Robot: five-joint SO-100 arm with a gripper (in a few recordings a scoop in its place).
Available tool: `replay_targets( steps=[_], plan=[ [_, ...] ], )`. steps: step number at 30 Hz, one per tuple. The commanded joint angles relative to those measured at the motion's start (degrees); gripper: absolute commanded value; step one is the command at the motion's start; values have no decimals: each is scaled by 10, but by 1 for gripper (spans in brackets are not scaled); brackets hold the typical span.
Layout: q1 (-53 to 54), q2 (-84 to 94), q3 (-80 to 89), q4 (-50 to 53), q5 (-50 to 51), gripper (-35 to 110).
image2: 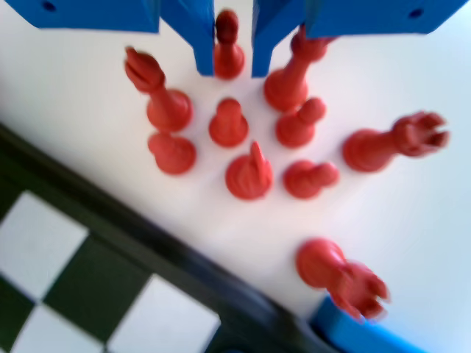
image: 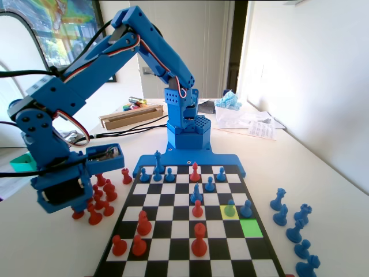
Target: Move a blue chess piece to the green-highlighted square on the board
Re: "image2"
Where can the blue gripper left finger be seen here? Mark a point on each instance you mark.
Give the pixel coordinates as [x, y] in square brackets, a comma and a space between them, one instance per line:
[200, 33]

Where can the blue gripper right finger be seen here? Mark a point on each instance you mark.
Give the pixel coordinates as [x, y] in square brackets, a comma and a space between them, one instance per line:
[263, 33]

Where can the red bishop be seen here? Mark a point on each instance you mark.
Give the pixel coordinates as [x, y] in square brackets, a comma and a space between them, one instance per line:
[169, 110]

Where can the red chess knight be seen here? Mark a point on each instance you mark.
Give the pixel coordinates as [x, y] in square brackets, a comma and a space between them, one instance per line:
[248, 180]

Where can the red chess rook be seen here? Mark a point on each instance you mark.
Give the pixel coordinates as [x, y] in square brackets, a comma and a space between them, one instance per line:
[368, 149]
[320, 261]

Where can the black and white chessboard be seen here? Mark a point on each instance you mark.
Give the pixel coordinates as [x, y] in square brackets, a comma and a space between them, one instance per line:
[92, 287]

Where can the blue arm base plate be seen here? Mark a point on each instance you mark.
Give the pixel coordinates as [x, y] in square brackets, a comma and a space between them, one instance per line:
[353, 334]

